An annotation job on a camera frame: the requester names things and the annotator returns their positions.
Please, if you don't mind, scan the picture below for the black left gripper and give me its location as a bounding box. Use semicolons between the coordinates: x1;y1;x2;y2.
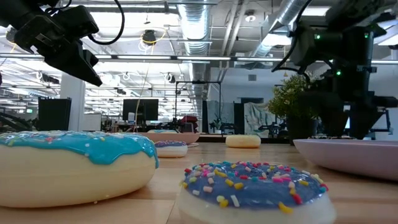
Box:
6;14;103;87

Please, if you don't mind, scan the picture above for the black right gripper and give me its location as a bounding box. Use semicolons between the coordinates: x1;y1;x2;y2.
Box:
300;62;398;140

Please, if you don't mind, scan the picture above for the lilac round plate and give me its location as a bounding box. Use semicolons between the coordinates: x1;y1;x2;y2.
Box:
293;138;398;182

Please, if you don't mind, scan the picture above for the plain cream donut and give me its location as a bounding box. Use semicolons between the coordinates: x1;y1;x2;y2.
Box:
225;134;262;149

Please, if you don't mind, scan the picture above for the blue-iced rainbow sprinkle donut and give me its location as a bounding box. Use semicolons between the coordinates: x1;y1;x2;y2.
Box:
175;161;337;224

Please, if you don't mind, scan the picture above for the small speckled blue-iced donut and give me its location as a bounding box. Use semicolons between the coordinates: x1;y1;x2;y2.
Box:
154;140;189;159

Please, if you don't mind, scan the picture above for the black jointed stand arm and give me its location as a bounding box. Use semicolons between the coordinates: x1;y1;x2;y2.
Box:
373;108;393;135

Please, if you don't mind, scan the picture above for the black plant pot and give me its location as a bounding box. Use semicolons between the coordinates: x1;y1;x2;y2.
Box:
286;117;318;144

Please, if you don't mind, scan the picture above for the black upright panel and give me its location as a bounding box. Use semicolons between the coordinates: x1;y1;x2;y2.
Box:
37;97;72;132

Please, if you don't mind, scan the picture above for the green leafy potted plant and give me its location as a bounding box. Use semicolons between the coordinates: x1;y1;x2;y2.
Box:
267;74;315;121

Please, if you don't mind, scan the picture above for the black ceiling device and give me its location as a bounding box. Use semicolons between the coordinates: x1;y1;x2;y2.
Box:
142;29;157;47

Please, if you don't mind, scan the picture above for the black computer monitor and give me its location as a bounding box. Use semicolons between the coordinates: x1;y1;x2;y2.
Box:
122;98;159;122

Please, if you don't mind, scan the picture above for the grey draped cloth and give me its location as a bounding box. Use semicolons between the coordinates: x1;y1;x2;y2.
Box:
244;102;276;135

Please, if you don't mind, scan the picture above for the black narrow partition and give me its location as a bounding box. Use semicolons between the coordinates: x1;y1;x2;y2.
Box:
233;102;246;135

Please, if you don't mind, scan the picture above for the large blue-iced white-striped donut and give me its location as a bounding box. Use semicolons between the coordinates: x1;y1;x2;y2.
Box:
0;130;160;208

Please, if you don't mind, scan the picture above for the long overhead light bar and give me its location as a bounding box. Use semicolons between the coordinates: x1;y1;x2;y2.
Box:
0;54;398;65

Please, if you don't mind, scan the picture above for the pink round plate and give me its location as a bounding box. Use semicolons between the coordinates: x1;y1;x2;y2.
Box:
136;132;201;144

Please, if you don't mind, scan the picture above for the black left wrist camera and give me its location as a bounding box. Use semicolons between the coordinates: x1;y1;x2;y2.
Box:
60;5;100;40

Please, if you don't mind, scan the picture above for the black left camera cable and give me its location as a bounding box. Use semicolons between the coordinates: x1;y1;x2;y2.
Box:
88;0;126;46

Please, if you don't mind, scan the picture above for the black camera cable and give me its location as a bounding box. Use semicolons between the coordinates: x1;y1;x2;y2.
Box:
272;0;313;74
88;0;126;46

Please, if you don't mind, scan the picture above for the black right camera cable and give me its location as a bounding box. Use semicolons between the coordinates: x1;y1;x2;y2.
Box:
272;0;313;74

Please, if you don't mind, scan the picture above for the black metal frame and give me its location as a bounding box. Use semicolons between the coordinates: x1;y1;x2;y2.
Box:
175;80;222;131

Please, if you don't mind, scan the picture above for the silver ribbed air duct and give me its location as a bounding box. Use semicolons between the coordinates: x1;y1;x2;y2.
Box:
177;0;215;57

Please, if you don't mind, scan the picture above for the silver slanted air duct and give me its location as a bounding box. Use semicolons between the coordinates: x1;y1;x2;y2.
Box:
254;0;313;57

